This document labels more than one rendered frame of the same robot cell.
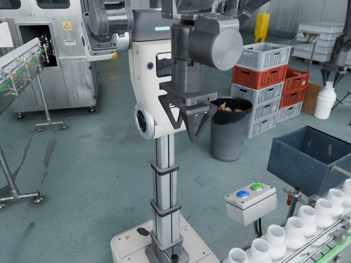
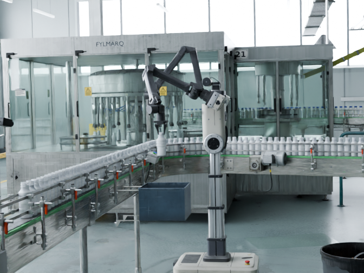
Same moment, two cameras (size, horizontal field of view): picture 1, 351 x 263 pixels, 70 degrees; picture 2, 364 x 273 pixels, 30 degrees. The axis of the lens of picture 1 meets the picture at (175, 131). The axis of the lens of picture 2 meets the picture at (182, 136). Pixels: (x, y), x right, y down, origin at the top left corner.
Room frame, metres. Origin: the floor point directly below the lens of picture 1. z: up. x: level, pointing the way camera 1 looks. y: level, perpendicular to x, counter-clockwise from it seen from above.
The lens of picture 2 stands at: (4.21, -4.23, 1.52)
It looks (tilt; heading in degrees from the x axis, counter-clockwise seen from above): 3 degrees down; 130
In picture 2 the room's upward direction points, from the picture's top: 1 degrees counter-clockwise
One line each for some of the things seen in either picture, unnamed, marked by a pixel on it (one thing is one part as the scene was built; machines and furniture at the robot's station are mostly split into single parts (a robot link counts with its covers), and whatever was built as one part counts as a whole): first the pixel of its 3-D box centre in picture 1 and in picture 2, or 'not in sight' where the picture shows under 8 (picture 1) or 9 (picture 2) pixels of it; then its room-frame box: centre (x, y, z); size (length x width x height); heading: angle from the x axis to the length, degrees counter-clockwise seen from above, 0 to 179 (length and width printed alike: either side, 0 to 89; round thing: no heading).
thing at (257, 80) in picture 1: (259, 73); not in sight; (3.20, -1.08, 0.78); 0.61 x 0.41 x 0.22; 128
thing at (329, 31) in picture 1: (323, 42); not in sight; (7.53, -4.23, 0.50); 1.23 x 1.05 x 1.00; 120
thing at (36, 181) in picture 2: not in sight; (35, 196); (1.60, -2.19, 1.08); 0.06 x 0.06 x 0.17
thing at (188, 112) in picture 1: (191, 117); not in sight; (0.43, -0.03, 1.44); 0.07 x 0.07 x 0.09; 32
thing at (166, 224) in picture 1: (166, 229); (216, 230); (0.98, 0.05, 0.49); 0.13 x 0.13 x 0.40; 31
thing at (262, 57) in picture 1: (261, 55); not in sight; (3.20, -1.08, 1.00); 0.61 x 0.41 x 0.22; 129
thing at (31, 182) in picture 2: not in sight; (30, 197); (1.63, -2.25, 1.08); 0.06 x 0.06 x 0.17
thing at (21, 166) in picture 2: not in sight; (135, 126); (-2.53, 2.82, 1.18); 2.88 x 2.73 x 2.35; 32
